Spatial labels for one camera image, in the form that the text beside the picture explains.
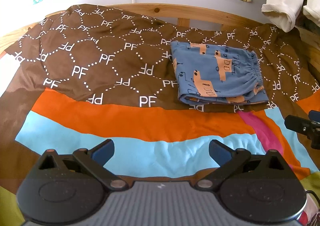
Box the white hanging garment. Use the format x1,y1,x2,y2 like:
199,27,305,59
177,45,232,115
303,0,320,26

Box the brown PF pattern duvet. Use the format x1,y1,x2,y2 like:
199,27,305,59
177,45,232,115
1,5,319,118

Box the wooden bed frame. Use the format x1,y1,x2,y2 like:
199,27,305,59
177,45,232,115
0,3,320,76

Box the blue car print pants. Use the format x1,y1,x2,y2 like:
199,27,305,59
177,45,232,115
170,41,268,105

